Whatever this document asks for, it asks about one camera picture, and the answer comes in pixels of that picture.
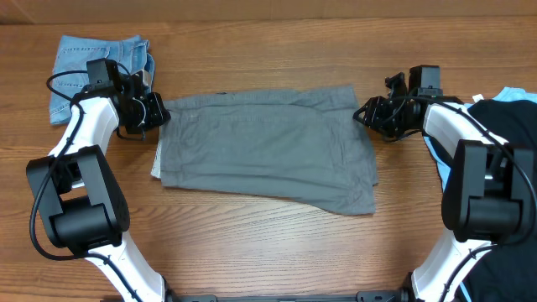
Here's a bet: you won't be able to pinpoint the grey cotton shorts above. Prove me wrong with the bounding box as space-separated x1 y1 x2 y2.
151 86 378 216

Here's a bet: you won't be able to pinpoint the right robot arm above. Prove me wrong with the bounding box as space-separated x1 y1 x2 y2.
353 65 536 301

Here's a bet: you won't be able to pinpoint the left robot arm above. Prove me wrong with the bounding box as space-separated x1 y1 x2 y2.
26 59 177 301

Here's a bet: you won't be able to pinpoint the light blue t-shirt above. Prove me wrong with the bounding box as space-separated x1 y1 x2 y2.
421 86 537 302

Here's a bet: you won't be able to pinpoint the folded blue denim shorts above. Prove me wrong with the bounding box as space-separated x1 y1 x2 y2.
49 35 155 125

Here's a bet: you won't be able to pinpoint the black t-shirt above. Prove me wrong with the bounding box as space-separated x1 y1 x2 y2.
427 99 537 302

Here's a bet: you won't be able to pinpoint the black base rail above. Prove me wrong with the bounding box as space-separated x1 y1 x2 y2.
164 289 414 302

